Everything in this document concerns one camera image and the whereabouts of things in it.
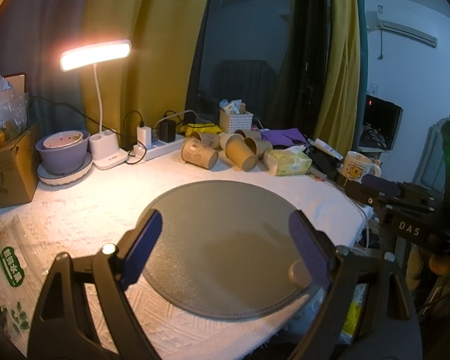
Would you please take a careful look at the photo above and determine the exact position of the paper cup brown inside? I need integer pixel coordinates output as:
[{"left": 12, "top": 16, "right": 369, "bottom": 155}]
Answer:
[{"left": 244, "top": 137, "right": 273, "bottom": 159}]

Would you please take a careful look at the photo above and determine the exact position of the paper cup white inside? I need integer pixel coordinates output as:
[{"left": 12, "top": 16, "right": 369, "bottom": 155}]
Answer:
[{"left": 218, "top": 133, "right": 244, "bottom": 150}]

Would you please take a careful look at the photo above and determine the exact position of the paper cup at back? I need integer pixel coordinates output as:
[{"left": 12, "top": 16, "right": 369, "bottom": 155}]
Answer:
[{"left": 190, "top": 132, "right": 221, "bottom": 150}]

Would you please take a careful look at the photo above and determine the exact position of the patterned paper cup lying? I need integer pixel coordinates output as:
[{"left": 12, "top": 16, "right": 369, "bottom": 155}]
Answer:
[{"left": 181, "top": 137, "right": 218, "bottom": 170}]

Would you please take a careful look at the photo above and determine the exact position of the white bear mug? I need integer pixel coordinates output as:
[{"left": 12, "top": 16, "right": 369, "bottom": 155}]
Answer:
[{"left": 340, "top": 151, "right": 381, "bottom": 183}]

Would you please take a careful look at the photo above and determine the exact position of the green sticker label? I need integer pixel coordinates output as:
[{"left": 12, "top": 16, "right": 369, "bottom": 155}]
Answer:
[{"left": 0, "top": 246, "right": 25, "bottom": 288}]

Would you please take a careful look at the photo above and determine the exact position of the black monitor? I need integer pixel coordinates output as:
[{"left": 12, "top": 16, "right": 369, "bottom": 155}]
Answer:
[{"left": 359, "top": 94, "right": 403, "bottom": 151}]

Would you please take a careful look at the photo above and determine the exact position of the white table cloth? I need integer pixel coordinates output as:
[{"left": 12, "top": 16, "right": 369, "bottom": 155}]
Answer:
[{"left": 0, "top": 152, "right": 372, "bottom": 359}]

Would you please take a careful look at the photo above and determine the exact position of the yellow tissue pack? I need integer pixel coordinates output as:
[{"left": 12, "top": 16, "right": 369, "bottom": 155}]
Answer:
[{"left": 262, "top": 145, "right": 312, "bottom": 176}]

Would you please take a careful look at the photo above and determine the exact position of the purple cloth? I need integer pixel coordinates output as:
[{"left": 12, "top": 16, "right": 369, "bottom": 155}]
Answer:
[{"left": 261, "top": 128, "right": 308, "bottom": 148}]

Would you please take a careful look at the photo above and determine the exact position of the white plate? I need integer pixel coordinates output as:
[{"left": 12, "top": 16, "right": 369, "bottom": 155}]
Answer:
[{"left": 37, "top": 152, "right": 93, "bottom": 186}]

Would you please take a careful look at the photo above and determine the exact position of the cardboard box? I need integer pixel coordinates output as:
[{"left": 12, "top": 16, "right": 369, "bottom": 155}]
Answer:
[{"left": 0, "top": 124, "right": 41, "bottom": 208}]

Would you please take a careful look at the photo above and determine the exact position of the round grey mat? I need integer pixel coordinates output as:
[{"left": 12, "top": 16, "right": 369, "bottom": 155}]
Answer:
[{"left": 143, "top": 180, "right": 320, "bottom": 321}]

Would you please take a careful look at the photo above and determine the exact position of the purple bowl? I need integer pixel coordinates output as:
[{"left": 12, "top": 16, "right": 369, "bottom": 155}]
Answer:
[{"left": 35, "top": 130, "right": 90, "bottom": 175}]

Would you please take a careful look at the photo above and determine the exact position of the white desk lamp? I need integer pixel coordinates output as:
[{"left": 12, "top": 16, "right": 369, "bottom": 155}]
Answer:
[{"left": 59, "top": 39, "right": 132, "bottom": 171}]

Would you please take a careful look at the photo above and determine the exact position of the pink bowl inside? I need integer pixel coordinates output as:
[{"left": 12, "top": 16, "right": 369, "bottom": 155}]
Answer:
[{"left": 43, "top": 130, "right": 83, "bottom": 150}]

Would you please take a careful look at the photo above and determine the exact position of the white woven basket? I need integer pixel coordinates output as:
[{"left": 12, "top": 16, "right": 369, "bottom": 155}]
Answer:
[{"left": 218, "top": 111, "right": 254, "bottom": 133}]

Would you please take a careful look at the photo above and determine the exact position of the white power strip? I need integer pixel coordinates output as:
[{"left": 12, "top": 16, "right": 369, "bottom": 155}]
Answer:
[{"left": 131, "top": 134, "right": 184, "bottom": 161}]

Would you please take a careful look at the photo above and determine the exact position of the white charger plug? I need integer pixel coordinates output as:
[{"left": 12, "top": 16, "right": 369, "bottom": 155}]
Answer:
[{"left": 136, "top": 121, "right": 153, "bottom": 150}]

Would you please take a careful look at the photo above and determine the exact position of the black power adapter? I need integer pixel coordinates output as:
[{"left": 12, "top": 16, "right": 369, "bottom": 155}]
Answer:
[{"left": 158, "top": 119, "right": 176, "bottom": 143}]

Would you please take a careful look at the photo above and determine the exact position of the yellow curtain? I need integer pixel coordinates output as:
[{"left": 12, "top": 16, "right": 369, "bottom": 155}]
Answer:
[{"left": 83, "top": 0, "right": 363, "bottom": 153}]

